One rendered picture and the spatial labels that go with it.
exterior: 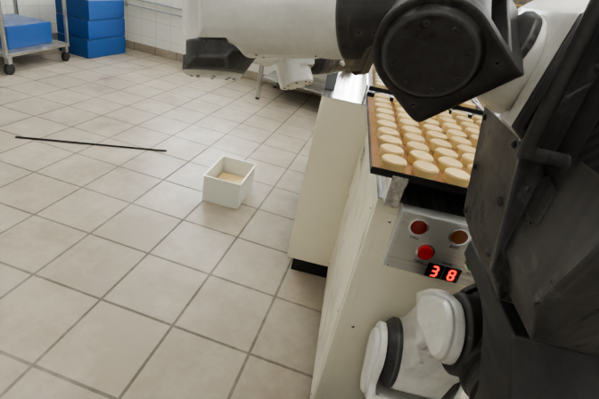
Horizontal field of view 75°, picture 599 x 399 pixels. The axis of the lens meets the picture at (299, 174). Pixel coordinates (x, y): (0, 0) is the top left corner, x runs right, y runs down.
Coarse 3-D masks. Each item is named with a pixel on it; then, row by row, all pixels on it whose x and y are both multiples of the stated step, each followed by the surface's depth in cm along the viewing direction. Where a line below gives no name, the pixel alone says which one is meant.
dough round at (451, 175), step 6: (450, 168) 77; (456, 168) 77; (444, 174) 76; (450, 174) 74; (456, 174) 75; (462, 174) 75; (468, 174) 76; (444, 180) 76; (450, 180) 74; (456, 180) 74; (462, 180) 73; (468, 180) 74; (462, 186) 74
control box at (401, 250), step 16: (400, 208) 78; (416, 208) 77; (400, 224) 77; (432, 224) 76; (448, 224) 75; (464, 224) 75; (400, 240) 78; (416, 240) 78; (432, 240) 77; (448, 240) 77; (384, 256) 82; (400, 256) 80; (416, 256) 79; (432, 256) 79; (448, 256) 78; (464, 256) 78; (416, 272) 81; (432, 272) 80; (464, 272) 79
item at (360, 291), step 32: (352, 192) 137; (416, 192) 84; (448, 192) 87; (352, 224) 112; (384, 224) 81; (352, 256) 95; (352, 288) 89; (384, 288) 88; (416, 288) 86; (448, 288) 85; (352, 320) 93; (384, 320) 92; (320, 352) 117; (352, 352) 98; (320, 384) 105; (352, 384) 103
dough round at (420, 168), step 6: (414, 162) 77; (420, 162) 77; (426, 162) 77; (414, 168) 75; (420, 168) 74; (426, 168) 74; (432, 168) 75; (438, 168) 76; (414, 174) 75; (420, 174) 74; (426, 174) 74; (432, 174) 74
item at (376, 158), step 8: (368, 104) 117; (392, 104) 122; (376, 136) 92; (400, 136) 95; (424, 136) 99; (376, 144) 87; (376, 152) 83; (432, 152) 89; (376, 160) 79; (408, 168) 78; (464, 168) 84; (440, 176) 77
